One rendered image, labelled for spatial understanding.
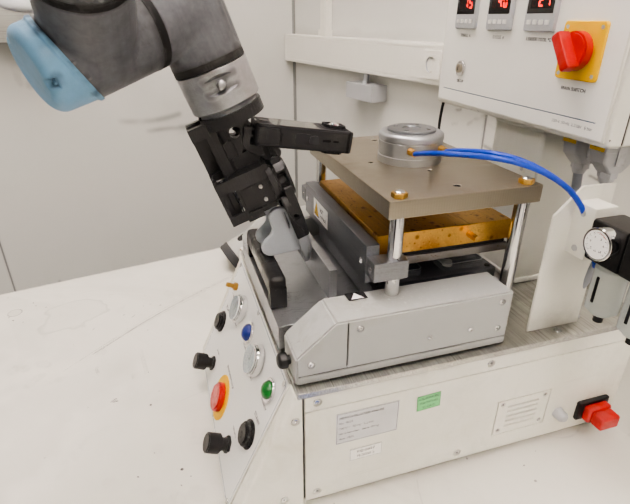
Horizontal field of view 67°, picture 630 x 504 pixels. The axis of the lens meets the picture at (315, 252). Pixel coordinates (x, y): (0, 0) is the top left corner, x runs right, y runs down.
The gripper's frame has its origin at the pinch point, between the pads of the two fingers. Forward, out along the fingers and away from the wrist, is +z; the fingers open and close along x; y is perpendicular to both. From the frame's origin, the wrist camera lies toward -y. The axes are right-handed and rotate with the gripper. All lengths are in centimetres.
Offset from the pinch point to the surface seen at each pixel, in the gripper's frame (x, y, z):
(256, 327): 1.2, 10.4, 6.6
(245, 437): 13.0, 16.2, 11.2
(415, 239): 10.2, -10.4, -1.1
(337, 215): 2.3, -4.6, -3.8
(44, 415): -8.2, 44.1, 11.0
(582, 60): 12.3, -31.0, -13.1
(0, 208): -131, 82, 7
